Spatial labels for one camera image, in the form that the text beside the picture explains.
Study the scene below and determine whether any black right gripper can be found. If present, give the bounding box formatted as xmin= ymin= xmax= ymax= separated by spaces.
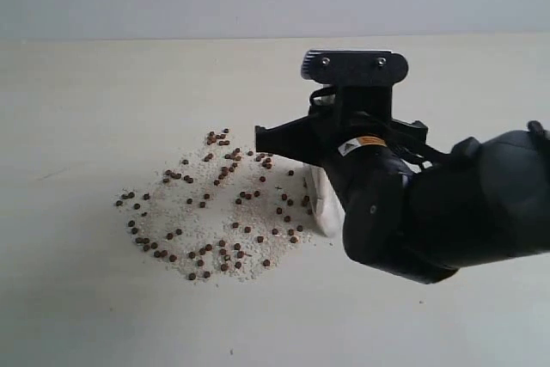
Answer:
xmin=254 ymin=86 xmax=429 ymax=169

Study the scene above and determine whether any wooden paint brush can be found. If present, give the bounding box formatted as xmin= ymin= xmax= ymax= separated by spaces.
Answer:
xmin=300 ymin=94 xmax=345 ymax=238

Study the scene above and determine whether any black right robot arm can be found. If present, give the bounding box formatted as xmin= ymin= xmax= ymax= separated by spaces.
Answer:
xmin=255 ymin=87 xmax=549 ymax=284

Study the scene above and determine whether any brown beans and grain pile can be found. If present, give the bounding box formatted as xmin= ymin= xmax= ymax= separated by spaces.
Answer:
xmin=113 ymin=130 xmax=320 ymax=284

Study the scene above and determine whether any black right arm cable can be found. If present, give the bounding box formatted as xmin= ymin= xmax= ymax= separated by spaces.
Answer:
xmin=307 ymin=87 xmax=550 ymax=170

